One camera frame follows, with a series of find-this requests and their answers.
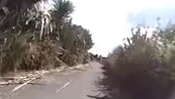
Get tall spiky flax plants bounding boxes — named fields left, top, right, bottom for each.
left=0, top=0, right=59, bottom=85

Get row of green trees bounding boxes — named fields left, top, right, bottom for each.
left=41, top=0, right=102, bottom=70

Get grey asphalt path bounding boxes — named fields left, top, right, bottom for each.
left=0, top=46, right=124, bottom=99

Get row of dark bushes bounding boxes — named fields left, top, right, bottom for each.
left=95, top=10, right=175, bottom=99

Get fallen dry stalks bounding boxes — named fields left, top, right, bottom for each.
left=0, top=49, right=91, bottom=99

